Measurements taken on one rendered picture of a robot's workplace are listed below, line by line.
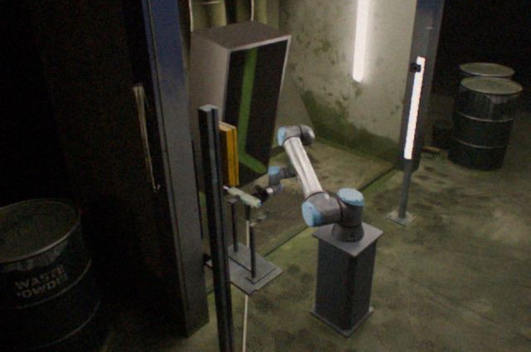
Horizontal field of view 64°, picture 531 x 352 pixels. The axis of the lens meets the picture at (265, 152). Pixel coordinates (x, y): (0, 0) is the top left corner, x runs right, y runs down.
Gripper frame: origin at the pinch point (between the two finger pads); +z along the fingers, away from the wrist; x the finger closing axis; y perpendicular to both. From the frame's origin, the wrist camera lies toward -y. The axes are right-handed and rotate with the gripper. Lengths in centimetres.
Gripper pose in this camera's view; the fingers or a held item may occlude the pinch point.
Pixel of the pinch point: (246, 202)
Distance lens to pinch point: 313.5
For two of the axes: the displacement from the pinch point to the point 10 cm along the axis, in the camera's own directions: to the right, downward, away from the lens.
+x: -7.4, -3.1, 6.0
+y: -0.3, 9.0, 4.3
